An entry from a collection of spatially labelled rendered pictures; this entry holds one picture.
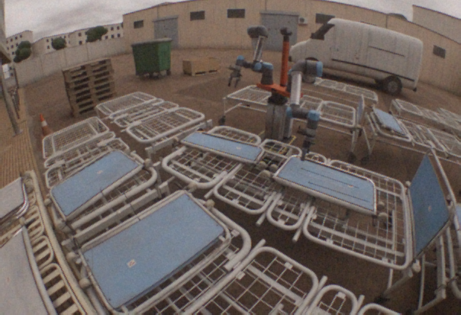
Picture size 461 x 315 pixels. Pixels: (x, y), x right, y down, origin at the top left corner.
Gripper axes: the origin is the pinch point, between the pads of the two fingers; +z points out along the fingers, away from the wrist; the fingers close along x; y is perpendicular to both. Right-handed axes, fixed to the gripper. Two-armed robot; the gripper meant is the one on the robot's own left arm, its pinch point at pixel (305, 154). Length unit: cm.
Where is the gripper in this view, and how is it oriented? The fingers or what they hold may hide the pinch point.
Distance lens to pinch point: 147.4
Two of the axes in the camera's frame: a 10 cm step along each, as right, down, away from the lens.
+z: -0.5, 9.0, 4.4
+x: 5.5, -3.4, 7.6
